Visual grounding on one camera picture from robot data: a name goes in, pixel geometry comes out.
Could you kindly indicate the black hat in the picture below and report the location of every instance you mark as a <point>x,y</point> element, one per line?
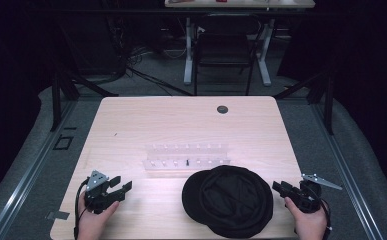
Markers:
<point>229,201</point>

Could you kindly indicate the grey tape strip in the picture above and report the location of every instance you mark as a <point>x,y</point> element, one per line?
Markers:
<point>57,215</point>

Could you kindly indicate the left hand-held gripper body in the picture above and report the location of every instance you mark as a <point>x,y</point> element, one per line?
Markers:
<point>97,195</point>

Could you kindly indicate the black metal stand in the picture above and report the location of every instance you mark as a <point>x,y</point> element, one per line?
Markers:
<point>57,100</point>
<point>328,103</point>

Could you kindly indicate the white-legged desk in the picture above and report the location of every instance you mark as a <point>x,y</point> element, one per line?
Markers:
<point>241,4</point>

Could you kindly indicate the clear acrylic rack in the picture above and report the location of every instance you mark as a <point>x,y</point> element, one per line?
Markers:
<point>186,156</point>

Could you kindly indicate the person's right hand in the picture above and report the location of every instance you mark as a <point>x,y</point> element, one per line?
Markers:
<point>309,223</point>

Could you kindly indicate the person's left hand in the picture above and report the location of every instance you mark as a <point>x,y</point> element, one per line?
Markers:
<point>92,221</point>

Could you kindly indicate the aluminium floor rail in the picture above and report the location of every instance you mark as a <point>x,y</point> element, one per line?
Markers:
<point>27,173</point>
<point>347,173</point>

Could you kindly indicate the black chair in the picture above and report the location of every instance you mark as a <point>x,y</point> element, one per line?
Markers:
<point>226,50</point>

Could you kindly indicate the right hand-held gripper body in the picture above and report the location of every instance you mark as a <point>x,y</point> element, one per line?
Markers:
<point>306,198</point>

